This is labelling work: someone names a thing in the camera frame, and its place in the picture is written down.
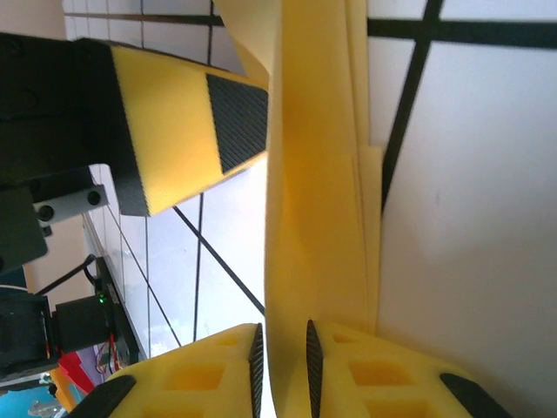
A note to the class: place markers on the red plastic object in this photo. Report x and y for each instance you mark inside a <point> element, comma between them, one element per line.
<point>76,374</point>

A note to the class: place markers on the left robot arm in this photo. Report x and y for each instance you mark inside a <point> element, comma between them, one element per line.
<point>26,335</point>

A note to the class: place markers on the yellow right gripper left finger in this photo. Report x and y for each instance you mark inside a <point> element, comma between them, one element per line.
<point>196,379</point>

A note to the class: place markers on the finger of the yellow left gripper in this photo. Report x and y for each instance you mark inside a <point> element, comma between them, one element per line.
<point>174,130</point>

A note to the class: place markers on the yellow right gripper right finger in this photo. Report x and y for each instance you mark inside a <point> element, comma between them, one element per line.
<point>383,383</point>

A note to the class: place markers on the yellow cloth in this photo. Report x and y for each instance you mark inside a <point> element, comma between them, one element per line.
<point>313,174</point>

